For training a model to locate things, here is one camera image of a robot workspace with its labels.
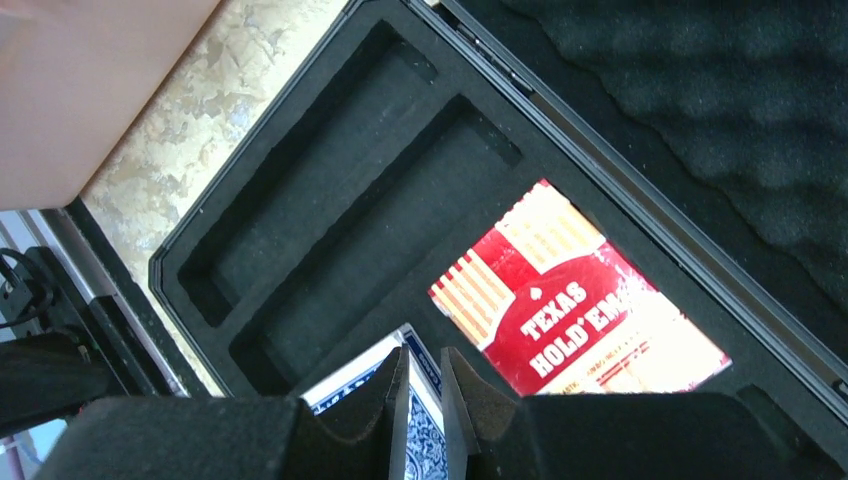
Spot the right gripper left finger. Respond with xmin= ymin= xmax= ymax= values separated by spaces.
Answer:
xmin=36 ymin=345 xmax=412 ymax=480

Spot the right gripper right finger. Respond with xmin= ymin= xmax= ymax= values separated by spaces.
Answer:
xmin=441 ymin=347 xmax=847 ymax=479

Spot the blue playing card deck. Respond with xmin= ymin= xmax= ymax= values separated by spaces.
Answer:
xmin=301 ymin=323 xmax=448 ymax=479

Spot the red Texas Hold'em card deck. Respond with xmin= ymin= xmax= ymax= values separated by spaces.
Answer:
xmin=429 ymin=180 xmax=732 ymax=396

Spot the black poker carrying case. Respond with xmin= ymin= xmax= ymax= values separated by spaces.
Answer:
xmin=150 ymin=1 xmax=847 ymax=464

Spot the orange plastic storage bin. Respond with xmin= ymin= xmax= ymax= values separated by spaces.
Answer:
xmin=1 ymin=0 xmax=218 ymax=211

